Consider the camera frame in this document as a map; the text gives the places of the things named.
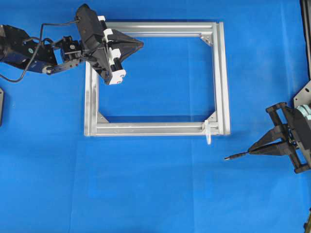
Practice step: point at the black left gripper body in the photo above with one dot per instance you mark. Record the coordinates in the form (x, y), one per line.
(94, 36)

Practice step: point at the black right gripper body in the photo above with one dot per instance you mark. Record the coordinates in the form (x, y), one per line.
(298, 120)

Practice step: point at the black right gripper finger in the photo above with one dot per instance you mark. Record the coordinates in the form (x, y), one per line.
(277, 149)
(278, 132)

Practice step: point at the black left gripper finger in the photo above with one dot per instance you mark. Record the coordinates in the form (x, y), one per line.
(119, 39)
(118, 54)

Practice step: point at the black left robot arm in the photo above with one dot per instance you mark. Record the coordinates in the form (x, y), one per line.
(38, 54)

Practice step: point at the white zip tie loop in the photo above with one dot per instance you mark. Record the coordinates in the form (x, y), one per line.
(206, 129)

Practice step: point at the black box at left edge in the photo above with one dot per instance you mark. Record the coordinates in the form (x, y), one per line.
(1, 104)

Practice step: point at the blue table mat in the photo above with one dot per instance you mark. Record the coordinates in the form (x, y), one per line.
(53, 179)

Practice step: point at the black post top right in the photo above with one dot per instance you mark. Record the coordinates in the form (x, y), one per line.
(306, 19)

